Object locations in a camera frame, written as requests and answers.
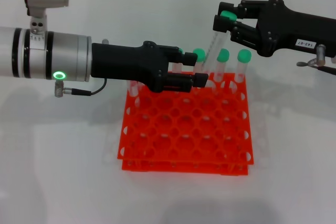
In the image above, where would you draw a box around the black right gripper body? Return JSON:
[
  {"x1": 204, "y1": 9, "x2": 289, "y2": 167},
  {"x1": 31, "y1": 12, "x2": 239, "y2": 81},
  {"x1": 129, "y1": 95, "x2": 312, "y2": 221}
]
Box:
[{"x1": 255, "y1": 0, "x2": 336, "y2": 58}]

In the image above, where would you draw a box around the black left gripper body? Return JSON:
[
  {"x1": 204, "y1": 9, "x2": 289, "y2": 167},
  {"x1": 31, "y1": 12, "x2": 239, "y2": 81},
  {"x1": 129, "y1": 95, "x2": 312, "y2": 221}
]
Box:
[{"x1": 91, "y1": 40, "x2": 169, "y2": 93}]

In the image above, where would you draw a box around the left gripper cable with connector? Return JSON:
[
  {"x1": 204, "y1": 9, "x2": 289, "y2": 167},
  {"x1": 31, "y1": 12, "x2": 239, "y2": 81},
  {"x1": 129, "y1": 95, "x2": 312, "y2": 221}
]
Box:
[{"x1": 54, "y1": 78, "x2": 107, "y2": 99}]

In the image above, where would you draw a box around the green-capped clear test tube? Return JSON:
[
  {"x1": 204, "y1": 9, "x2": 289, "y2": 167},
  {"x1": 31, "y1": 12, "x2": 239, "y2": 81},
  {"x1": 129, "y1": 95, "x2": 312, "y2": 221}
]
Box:
[
  {"x1": 233, "y1": 49, "x2": 253, "y2": 83},
  {"x1": 172, "y1": 47, "x2": 184, "y2": 74},
  {"x1": 213, "y1": 48, "x2": 230, "y2": 82},
  {"x1": 127, "y1": 80, "x2": 140, "y2": 97},
  {"x1": 193, "y1": 48, "x2": 206, "y2": 74}
]

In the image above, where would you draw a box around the orange test tube rack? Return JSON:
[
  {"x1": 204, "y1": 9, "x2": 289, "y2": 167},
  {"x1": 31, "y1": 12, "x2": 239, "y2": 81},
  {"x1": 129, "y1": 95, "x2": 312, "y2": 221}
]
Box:
[{"x1": 116, "y1": 70, "x2": 255, "y2": 176}]

